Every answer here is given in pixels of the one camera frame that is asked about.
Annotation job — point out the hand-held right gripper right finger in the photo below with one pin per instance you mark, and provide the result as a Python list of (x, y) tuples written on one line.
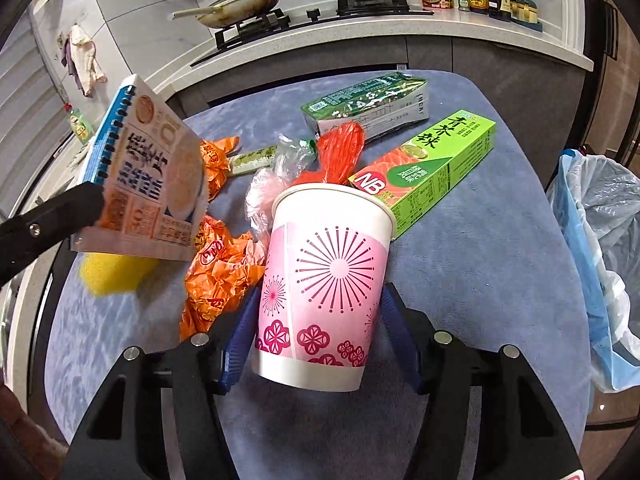
[(400, 340)]

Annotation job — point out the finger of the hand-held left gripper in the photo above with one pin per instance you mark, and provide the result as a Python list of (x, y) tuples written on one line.
[(50, 225)]

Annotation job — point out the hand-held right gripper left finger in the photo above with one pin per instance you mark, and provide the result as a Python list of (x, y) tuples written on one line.
[(235, 345)]

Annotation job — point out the large orange wrapper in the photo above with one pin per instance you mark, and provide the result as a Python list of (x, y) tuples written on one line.
[(220, 270)]

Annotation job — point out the yellow sponge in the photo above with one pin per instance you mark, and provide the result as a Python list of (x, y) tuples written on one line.
[(115, 272)]

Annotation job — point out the pink and white paper cup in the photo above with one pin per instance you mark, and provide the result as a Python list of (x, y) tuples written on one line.
[(320, 285)]

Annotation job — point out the printed cereal box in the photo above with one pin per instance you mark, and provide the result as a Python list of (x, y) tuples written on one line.
[(150, 170)]

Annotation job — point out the long green cardboard box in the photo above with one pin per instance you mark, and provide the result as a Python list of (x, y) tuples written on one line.
[(435, 170)]

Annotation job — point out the small orange wrapper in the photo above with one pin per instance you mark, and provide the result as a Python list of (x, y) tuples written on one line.
[(215, 160)]

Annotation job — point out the green and white tube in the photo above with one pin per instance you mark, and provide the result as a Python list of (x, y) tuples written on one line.
[(252, 158)]

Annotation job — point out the clear plastic bag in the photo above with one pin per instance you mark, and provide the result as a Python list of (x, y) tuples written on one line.
[(287, 160)]

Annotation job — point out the red plastic bag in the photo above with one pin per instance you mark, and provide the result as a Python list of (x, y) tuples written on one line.
[(340, 155)]

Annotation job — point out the white plastic bag bin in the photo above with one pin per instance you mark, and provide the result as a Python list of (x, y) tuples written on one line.
[(600, 240)]

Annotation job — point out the small green bottle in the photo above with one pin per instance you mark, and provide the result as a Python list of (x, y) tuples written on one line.
[(80, 127)]

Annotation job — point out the blue-grey tablecloth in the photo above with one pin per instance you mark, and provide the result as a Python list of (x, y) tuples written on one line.
[(500, 285)]

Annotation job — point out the hanging pale cloth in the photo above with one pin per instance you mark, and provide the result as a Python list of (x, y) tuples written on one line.
[(82, 55)]

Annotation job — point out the dark built-in appliance front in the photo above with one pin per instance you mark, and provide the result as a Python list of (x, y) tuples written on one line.
[(325, 65)]

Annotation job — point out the beige frying pan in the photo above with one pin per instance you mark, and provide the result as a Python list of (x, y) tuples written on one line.
[(240, 7)]

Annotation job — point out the white kitchen countertop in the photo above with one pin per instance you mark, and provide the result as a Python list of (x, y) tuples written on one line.
[(500, 45)]

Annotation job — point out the black gas stove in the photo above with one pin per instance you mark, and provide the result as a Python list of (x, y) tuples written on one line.
[(310, 20)]

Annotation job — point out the small green-lidded jar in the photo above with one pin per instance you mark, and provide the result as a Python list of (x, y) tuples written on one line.
[(464, 1)]

